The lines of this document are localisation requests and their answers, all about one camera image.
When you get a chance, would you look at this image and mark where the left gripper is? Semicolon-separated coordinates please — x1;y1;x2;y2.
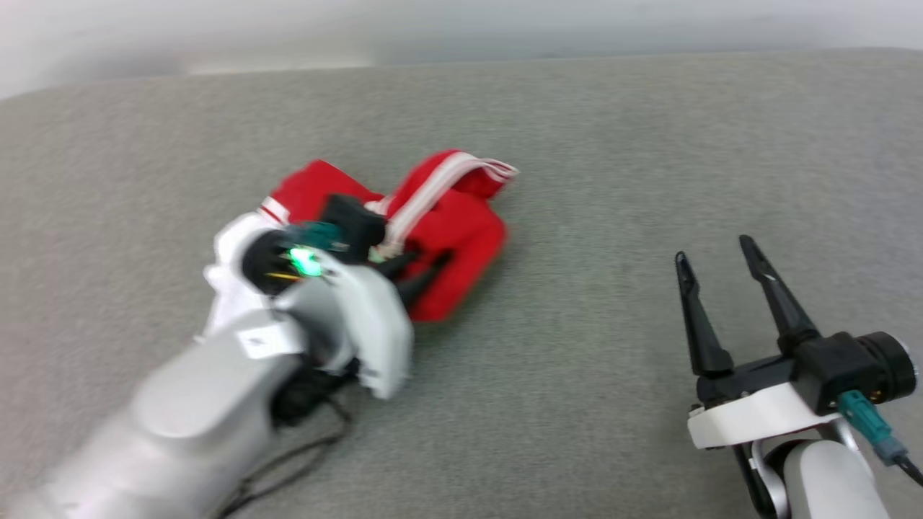
285;247;453;402

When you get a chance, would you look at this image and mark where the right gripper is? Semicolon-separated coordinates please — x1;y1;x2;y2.
676;236;846;452

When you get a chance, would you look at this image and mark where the red and white jersey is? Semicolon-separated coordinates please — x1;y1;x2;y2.
204;149;520;340

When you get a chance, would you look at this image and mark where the left teal plug cable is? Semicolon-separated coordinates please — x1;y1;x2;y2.
285;221;345;253

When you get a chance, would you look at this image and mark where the teal plug cable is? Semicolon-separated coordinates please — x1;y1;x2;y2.
285;221;345;253
836;389;923;487

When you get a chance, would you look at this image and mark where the right teal plug cable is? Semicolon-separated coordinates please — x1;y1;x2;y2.
836;389;923;487

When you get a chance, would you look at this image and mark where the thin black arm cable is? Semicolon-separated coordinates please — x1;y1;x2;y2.
216;360;355;519

